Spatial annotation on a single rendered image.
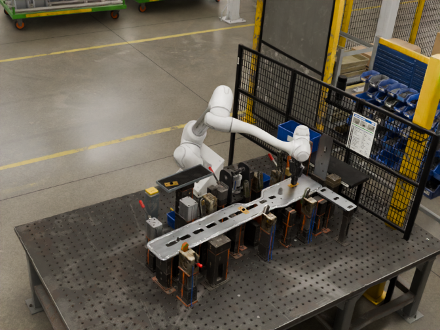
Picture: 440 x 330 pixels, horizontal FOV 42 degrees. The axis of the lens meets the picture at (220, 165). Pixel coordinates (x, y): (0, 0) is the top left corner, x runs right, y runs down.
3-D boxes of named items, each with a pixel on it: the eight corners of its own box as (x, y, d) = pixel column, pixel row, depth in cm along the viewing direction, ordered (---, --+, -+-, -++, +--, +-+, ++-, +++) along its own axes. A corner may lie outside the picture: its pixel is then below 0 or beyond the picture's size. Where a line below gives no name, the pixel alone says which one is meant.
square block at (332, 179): (326, 222, 420) (334, 181, 401) (317, 217, 425) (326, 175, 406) (333, 218, 424) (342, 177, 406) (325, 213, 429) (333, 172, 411)
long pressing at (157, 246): (165, 264, 327) (165, 262, 326) (143, 243, 341) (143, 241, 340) (325, 187, 406) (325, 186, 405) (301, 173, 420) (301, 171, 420)
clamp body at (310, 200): (304, 247, 395) (311, 205, 376) (292, 238, 402) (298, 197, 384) (313, 241, 400) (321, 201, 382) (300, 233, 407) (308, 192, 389)
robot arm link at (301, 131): (291, 142, 389) (291, 152, 378) (294, 122, 381) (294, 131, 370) (306, 143, 389) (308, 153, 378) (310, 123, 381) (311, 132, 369)
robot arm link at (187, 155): (184, 176, 439) (167, 163, 423) (188, 154, 447) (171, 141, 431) (201, 174, 430) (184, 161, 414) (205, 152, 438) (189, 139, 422)
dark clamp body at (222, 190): (217, 241, 394) (221, 194, 374) (205, 231, 402) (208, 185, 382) (229, 235, 400) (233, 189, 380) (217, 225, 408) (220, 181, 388)
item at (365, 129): (369, 160, 412) (378, 122, 396) (344, 147, 426) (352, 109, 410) (370, 160, 413) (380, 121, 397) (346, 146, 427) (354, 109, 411)
